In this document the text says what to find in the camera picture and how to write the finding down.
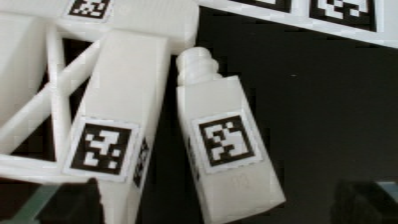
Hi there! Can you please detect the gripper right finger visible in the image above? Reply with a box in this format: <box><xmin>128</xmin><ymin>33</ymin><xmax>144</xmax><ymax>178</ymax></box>
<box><xmin>331</xmin><ymin>180</ymin><xmax>398</xmax><ymax>224</ymax></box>

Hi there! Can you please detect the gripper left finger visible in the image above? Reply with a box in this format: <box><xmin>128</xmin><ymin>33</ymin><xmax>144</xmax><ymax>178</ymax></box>
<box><xmin>11</xmin><ymin>178</ymin><xmax>105</xmax><ymax>224</ymax></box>

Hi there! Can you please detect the white chair leg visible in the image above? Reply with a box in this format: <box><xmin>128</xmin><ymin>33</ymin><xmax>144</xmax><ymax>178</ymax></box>
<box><xmin>176</xmin><ymin>47</ymin><xmax>287</xmax><ymax>224</ymax></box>

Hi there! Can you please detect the white marker sheet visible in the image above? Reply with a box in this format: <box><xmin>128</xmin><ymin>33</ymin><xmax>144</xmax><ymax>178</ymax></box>
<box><xmin>196</xmin><ymin>0</ymin><xmax>398</xmax><ymax>49</ymax></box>

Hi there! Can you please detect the white chair back frame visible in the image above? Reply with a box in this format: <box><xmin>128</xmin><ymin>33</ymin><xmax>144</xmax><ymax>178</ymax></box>
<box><xmin>0</xmin><ymin>0</ymin><xmax>199</xmax><ymax>224</ymax></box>

